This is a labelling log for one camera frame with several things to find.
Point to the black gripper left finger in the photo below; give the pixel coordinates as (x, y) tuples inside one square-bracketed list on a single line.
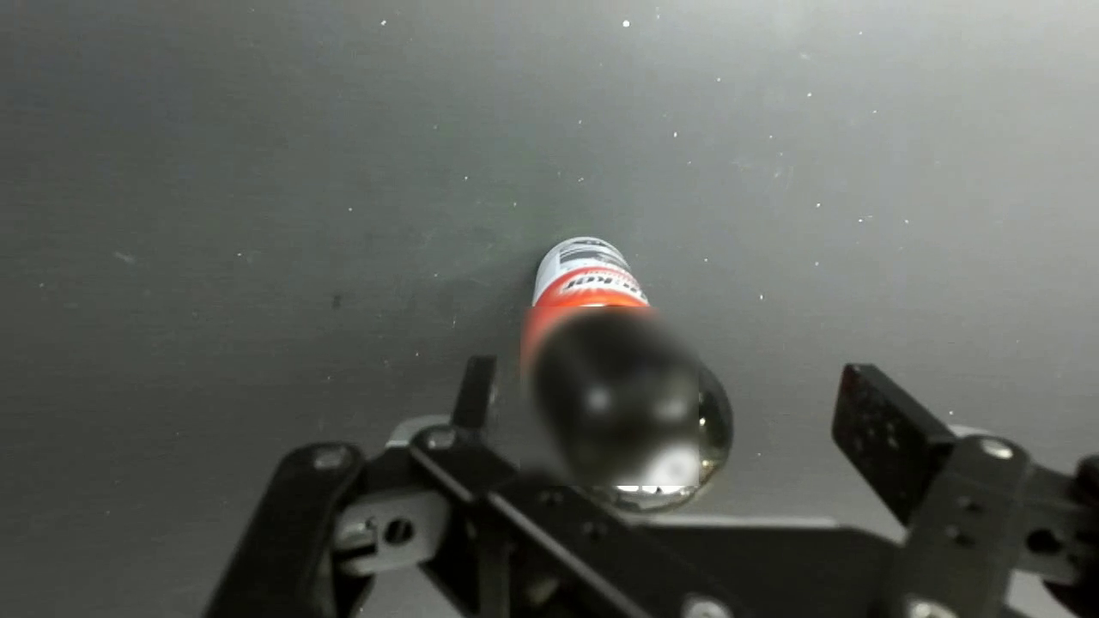
[(474, 396)]

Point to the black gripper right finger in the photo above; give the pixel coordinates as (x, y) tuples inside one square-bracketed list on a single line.
[(886, 437)]

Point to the white red glue bottle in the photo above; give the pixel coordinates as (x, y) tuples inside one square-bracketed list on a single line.
[(575, 277)]

